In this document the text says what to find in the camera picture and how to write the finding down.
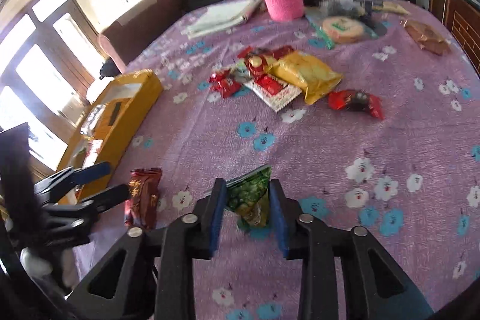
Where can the yellow cracker pack with barcode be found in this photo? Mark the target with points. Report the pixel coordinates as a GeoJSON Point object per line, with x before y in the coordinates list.
{"type": "Point", "coordinates": [112, 112]}

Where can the dark red jujube snack pack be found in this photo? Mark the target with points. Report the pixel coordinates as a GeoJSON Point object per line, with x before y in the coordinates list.
{"type": "Point", "coordinates": [140, 208]}

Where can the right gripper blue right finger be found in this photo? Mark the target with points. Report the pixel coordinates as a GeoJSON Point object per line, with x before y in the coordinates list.
{"type": "Point", "coordinates": [374, 284]}

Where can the red white flat sachet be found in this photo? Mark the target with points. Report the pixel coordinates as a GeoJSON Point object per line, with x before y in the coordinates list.
{"type": "Point", "coordinates": [274, 92]}

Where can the yellow cheese sandwich crackers pack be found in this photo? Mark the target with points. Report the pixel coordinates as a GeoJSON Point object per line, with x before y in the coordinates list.
{"type": "Point", "coordinates": [308, 73]}

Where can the wooden framed window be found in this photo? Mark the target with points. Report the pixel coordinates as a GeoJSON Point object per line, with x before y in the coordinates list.
{"type": "Point", "coordinates": [49, 58]}

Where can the red dark candy pack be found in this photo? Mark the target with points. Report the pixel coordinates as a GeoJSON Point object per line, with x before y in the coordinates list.
{"type": "Point", "coordinates": [357, 101]}

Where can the round biscuits in clear bag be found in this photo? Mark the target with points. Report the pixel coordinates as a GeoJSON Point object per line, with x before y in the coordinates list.
{"type": "Point", "coordinates": [341, 30]}

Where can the red gold chips pack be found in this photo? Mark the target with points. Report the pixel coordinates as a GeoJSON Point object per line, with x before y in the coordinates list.
{"type": "Point", "coordinates": [258, 59]}

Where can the green triangular snack pack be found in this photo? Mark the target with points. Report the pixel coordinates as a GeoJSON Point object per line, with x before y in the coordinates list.
{"type": "Point", "coordinates": [248, 198]}

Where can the folded white cloth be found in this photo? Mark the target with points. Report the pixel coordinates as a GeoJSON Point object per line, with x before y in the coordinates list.
{"type": "Point", "coordinates": [222, 16]}

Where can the purple floral tablecloth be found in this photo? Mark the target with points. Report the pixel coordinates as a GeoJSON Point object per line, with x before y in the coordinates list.
{"type": "Point", "coordinates": [412, 177]}

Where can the brown foil snack pack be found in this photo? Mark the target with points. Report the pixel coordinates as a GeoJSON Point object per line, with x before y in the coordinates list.
{"type": "Point", "coordinates": [426, 37]}

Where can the orange white biscuit pack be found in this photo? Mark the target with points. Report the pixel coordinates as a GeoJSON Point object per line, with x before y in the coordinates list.
{"type": "Point", "coordinates": [92, 152]}

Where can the yellow cardboard tray box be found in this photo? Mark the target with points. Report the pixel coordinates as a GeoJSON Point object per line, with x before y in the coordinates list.
{"type": "Point", "coordinates": [143, 88]}

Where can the small red candy wrapper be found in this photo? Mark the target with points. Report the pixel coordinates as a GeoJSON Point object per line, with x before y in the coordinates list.
{"type": "Point", "coordinates": [223, 83]}

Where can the brown beige snack bar pack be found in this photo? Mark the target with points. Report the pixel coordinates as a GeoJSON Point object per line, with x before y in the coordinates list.
{"type": "Point", "coordinates": [91, 121]}

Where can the maroon armchair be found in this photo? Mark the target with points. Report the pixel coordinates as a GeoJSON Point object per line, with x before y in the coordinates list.
{"type": "Point", "coordinates": [130, 34]}

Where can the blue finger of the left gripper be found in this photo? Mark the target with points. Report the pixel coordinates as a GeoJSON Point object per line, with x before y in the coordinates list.
{"type": "Point", "coordinates": [101, 197]}
{"type": "Point", "coordinates": [92, 172]}

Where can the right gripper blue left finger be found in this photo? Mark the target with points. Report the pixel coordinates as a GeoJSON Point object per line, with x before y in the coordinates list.
{"type": "Point", "coordinates": [149, 274]}

